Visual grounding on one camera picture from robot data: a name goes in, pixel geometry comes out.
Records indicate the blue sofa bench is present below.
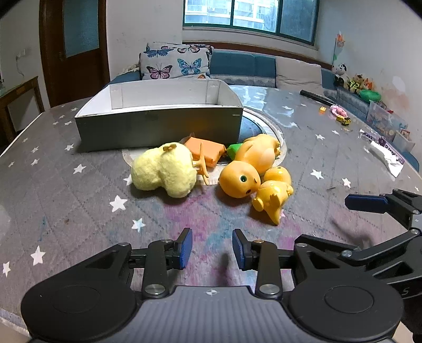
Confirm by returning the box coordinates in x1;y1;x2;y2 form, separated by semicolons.
109;49;419;162

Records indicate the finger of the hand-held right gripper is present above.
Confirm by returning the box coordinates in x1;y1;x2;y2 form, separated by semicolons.
342;229;422;277
345;189;422;228

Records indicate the yellow plush chick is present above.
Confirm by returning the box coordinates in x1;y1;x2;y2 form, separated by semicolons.
131;142;212;198

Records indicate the butterfly print pillow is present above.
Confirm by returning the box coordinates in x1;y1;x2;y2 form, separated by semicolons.
139;42;214;80

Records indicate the wooden side table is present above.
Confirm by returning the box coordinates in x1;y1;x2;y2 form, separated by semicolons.
0;77;45;142

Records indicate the pile of small plush toys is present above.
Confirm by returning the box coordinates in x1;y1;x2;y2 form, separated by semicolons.
346;74;375;94

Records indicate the green round toy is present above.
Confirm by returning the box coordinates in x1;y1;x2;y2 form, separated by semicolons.
359;90;382;103

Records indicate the small orange duck toy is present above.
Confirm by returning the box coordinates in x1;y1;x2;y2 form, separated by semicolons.
252;180;295;226
263;166;292;186

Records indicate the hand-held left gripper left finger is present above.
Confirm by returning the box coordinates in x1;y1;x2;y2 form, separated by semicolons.
77;228;193;298

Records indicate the dark wooden door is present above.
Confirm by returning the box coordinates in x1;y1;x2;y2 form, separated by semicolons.
39;0;111;108

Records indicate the beige cushion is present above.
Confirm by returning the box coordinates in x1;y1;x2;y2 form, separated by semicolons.
275;56;324;95

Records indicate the green framed window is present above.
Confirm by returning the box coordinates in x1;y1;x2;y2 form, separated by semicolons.
183;0;320;46

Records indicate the paper wall decoration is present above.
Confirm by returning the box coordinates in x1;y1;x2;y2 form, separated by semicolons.
332;31;346;63

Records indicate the orange packet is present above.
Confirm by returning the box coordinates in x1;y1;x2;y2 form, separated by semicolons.
184;134;227;168

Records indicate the white crumpled wrapper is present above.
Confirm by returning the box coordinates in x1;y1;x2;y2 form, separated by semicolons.
370;141;404;178

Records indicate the large orange duck toy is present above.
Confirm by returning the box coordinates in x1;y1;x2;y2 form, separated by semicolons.
218;134;281;198

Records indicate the grey cardboard box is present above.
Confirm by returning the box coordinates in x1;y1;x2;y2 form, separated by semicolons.
74;78;244;153

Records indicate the panda plush toy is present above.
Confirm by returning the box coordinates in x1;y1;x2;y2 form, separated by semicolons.
332;63;349;89

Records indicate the green packet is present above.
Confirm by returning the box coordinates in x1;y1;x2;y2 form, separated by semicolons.
226;143;244;161

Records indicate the grey star tablecloth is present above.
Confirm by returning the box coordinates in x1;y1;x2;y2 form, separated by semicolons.
0;85;422;343

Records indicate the purple printed wrapper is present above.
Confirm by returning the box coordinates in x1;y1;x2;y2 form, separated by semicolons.
359;128;405;164

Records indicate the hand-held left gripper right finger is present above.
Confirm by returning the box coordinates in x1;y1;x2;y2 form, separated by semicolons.
232;229;373;299

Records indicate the black rod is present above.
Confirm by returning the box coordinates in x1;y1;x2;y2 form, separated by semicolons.
300;90;334;104

